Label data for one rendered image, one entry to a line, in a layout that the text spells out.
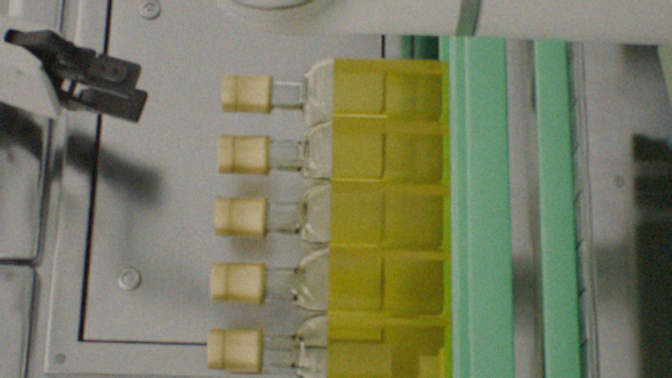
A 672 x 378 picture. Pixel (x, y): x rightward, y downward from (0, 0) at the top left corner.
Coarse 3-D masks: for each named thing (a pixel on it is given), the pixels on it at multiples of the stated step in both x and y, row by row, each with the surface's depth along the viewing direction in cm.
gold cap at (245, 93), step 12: (228, 84) 113; (240, 84) 113; (252, 84) 113; (264, 84) 113; (228, 96) 113; (240, 96) 113; (252, 96) 113; (264, 96) 113; (228, 108) 114; (240, 108) 114; (252, 108) 114; (264, 108) 114
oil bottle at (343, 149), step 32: (320, 128) 111; (352, 128) 111; (384, 128) 111; (416, 128) 111; (448, 128) 111; (320, 160) 110; (352, 160) 110; (384, 160) 110; (416, 160) 110; (448, 160) 110
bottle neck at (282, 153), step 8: (272, 144) 112; (280, 144) 112; (288, 144) 112; (296, 144) 112; (272, 152) 111; (280, 152) 111; (288, 152) 111; (296, 152) 111; (272, 160) 111; (280, 160) 111; (288, 160) 111; (296, 160) 111; (272, 168) 112; (280, 168) 112; (288, 168) 112; (296, 168) 112
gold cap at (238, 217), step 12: (216, 204) 109; (228, 204) 109; (240, 204) 109; (252, 204) 110; (264, 204) 110; (216, 216) 109; (228, 216) 109; (240, 216) 109; (252, 216) 109; (264, 216) 109; (216, 228) 109; (228, 228) 109; (240, 228) 109; (252, 228) 109; (264, 228) 109
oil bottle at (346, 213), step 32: (320, 192) 109; (352, 192) 109; (384, 192) 109; (416, 192) 109; (448, 192) 109; (320, 224) 108; (352, 224) 108; (384, 224) 108; (416, 224) 108; (448, 224) 108
